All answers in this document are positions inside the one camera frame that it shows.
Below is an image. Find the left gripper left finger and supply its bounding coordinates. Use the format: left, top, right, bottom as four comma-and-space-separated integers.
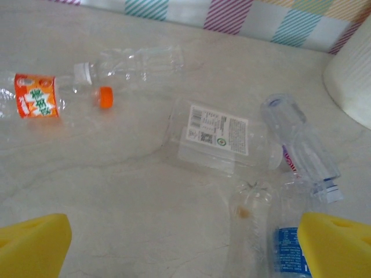
0, 213, 72, 278

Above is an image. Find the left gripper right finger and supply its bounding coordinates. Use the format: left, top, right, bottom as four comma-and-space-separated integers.
297, 212, 371, 278

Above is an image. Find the blue label plastic bottle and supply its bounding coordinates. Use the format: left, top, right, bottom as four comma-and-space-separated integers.
271, 225, 312, 278

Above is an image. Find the clear bottle brown residue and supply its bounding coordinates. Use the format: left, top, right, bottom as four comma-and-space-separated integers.
228, 180, 278, 278

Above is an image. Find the blue tinted clear bottle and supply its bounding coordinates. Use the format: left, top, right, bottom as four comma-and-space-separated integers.
259, 92, 345, 203

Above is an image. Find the orange cap orange label bottle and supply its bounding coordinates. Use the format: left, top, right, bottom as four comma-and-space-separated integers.
0, 68, 115, 124

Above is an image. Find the clear plastic packaging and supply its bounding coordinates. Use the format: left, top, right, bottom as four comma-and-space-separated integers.
163, 97, 284, 178

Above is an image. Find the clear bottle white ribbed cap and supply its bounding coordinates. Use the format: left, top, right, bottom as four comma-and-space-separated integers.
73, 45, 186, 87

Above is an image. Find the white plastic bin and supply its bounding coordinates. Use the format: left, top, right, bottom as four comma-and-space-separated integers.
322, 20, 371, 130

